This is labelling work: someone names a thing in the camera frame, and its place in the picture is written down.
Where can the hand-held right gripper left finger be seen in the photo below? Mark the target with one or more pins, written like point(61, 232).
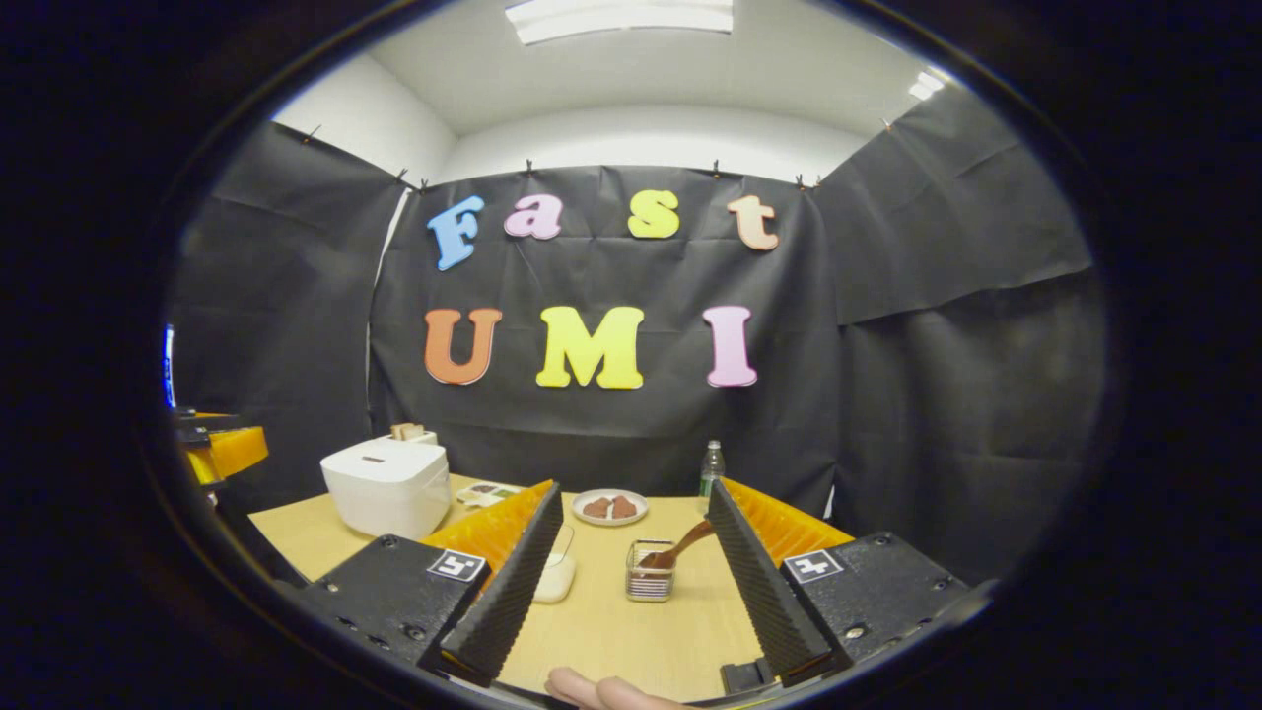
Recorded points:
point(513, 592)

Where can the large ceiling light panel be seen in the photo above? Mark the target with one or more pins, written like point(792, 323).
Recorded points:
point(621, 18)

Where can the small ceiling light panel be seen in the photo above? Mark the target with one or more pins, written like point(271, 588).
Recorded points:
point(925, 86)

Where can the white divided condiment dish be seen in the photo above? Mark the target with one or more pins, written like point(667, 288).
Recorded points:
point(488, 493)

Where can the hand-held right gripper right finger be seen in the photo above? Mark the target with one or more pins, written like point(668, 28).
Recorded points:
point(769, 592)

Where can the white rice cooker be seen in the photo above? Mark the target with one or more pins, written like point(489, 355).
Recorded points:
point(385, 488)

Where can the brown wooden spoon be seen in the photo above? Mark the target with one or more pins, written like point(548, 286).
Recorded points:
point(690, 537)

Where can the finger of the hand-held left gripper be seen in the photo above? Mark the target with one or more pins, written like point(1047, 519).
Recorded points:
point(237, 452)
point(212, 418)

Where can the clear container of rice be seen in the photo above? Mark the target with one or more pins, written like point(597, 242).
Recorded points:
point(557, 582)

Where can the clear plastic water bottle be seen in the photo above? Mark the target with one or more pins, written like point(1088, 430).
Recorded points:
point(712, 473)

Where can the white round plate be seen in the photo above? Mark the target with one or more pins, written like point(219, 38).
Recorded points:
point(641, 505)

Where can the white toaster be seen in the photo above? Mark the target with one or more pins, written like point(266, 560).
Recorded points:
point(427, 439)

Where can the brown meat piece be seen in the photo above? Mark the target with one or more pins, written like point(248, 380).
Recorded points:
point(596, 508)
point(623, 507)

